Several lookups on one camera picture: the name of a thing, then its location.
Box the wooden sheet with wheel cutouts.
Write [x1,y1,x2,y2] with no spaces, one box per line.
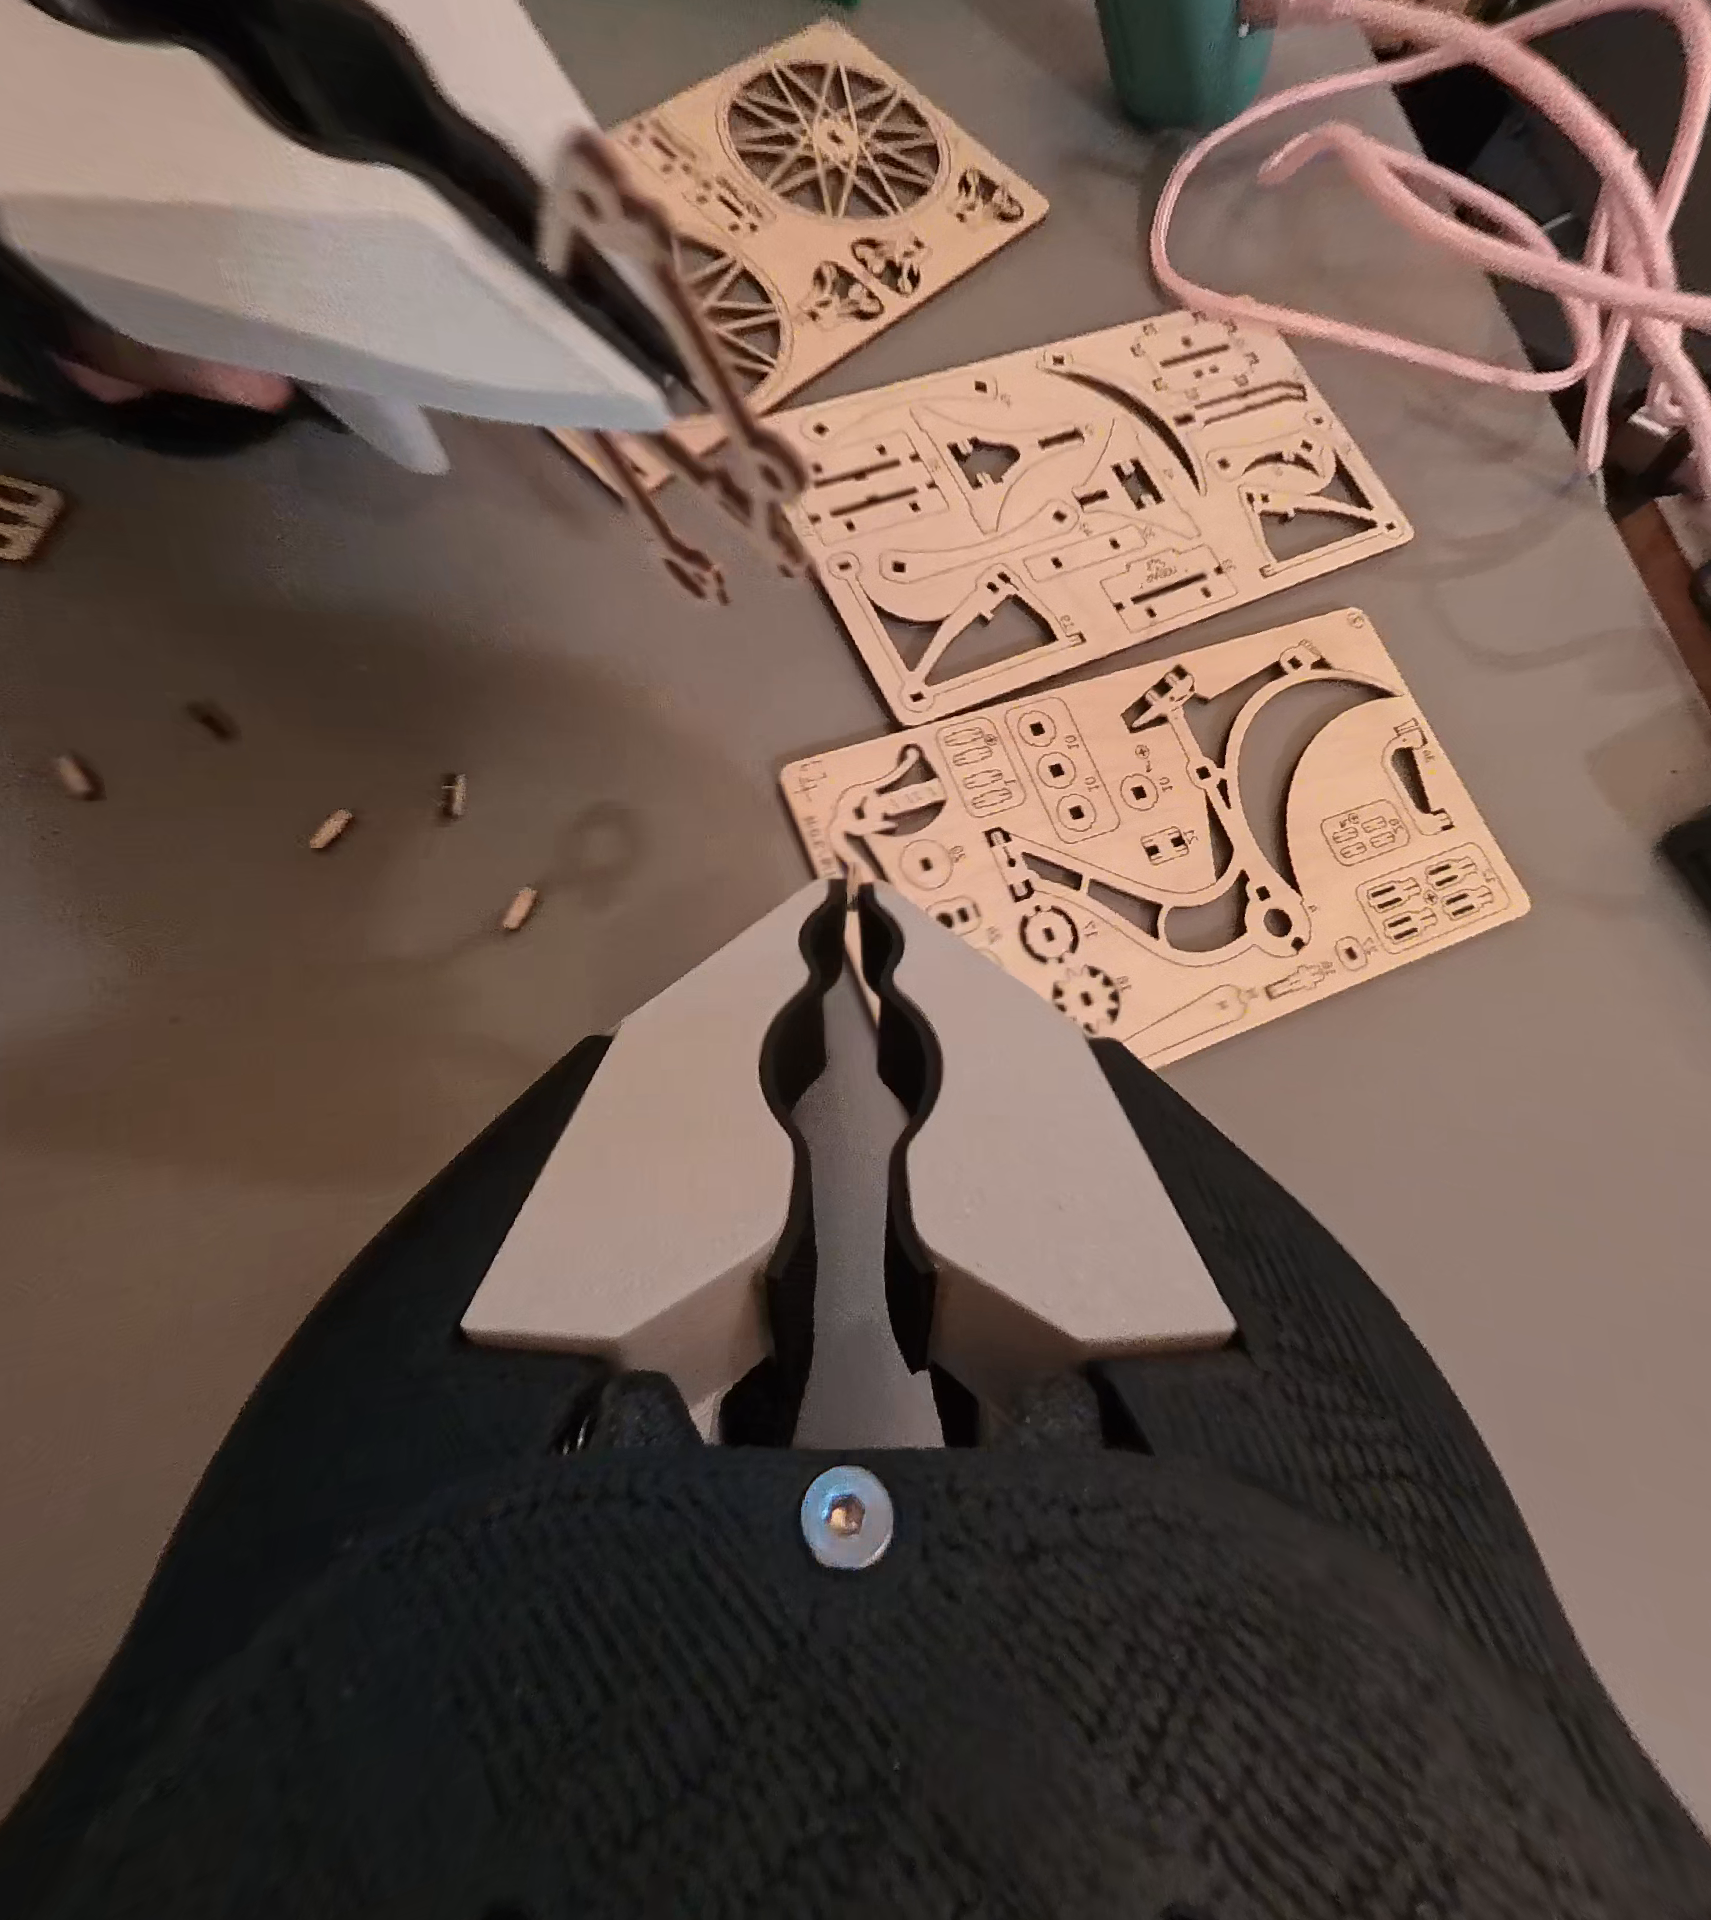
[592,23,1052,453]

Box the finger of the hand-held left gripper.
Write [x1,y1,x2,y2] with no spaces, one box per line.
[90,0,684,384]
[0,0,680,481]

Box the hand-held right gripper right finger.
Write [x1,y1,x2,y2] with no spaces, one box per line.
[858,883,1237,1425]

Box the person's left hand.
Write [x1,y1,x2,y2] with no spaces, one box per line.
[60,349,294,421]

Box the wooden bicycle frame part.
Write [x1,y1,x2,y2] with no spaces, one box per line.
[540,126,816,606]

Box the wooden sheet with crescent cutouts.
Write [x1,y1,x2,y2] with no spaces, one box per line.
[780,314,1415,726]

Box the wooden sheet with frame cutout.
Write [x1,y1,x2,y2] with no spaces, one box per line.
[780,606,1531,1070]

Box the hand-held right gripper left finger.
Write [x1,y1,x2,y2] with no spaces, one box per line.
[462,883,848,1425]

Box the teal green container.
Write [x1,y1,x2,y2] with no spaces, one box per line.
[1096,0,1283,134]

